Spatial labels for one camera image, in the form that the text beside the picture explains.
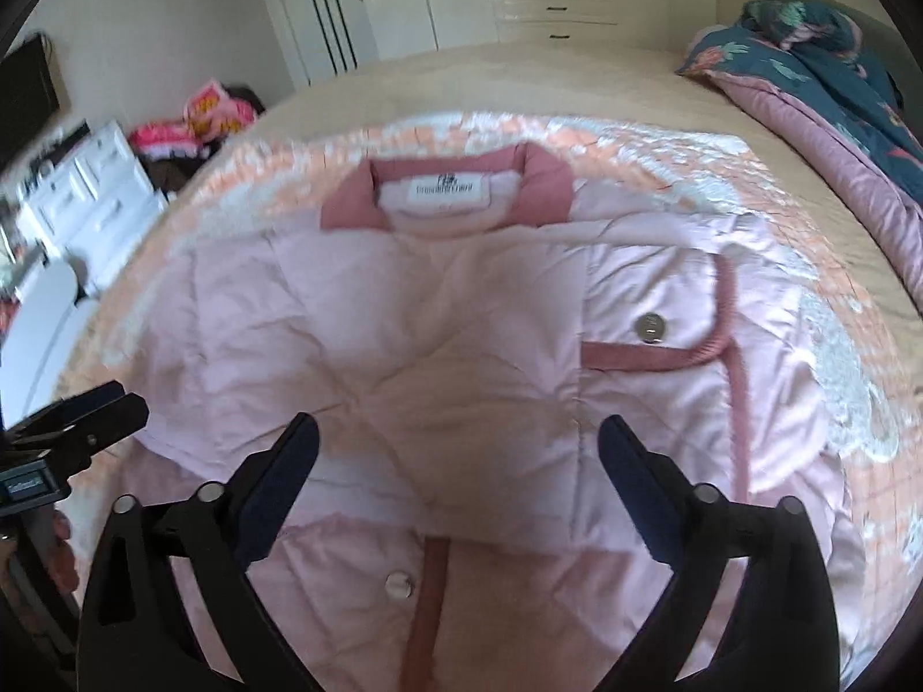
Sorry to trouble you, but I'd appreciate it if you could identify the pink quilted jacket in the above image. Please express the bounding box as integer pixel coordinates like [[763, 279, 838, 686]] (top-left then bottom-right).
[[122, 153, 865, 690]]

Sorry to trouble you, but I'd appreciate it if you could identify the pink yellow clothes pile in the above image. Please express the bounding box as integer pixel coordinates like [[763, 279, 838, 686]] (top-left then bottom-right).
[[128, 80, 266, 159]]

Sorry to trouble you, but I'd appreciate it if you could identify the person's left hand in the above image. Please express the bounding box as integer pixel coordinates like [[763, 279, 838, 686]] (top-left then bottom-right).
[[2, 506, 80, 597]]

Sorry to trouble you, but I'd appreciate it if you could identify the white oval chair back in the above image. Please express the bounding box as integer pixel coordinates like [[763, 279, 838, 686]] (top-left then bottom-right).
[[2, 259, 99, 427]]

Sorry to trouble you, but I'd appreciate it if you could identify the white drawer chest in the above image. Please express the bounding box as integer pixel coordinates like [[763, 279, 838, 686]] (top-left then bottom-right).
[[17, 122, 167, 294]]

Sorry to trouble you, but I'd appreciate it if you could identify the orange white patterned blanket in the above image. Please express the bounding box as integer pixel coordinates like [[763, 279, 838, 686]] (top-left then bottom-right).
[[61, 112, 921, 684]]

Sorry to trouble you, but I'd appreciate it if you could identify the beige bed cover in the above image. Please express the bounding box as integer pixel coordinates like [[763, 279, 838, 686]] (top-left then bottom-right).
[[42, 40, 923, 347]]

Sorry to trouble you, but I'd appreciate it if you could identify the blue pink floral duvet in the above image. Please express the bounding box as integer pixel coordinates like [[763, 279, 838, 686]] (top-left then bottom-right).
[[679, 0, 921, 303]]

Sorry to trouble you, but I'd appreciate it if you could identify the grey upholstered headboard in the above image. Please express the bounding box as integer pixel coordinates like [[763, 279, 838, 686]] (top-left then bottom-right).
[[761, 0, 923, 131]]

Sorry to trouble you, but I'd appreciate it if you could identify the black wall television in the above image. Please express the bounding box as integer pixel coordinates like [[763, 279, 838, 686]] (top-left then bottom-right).
[[0, 33, 59, 170]]

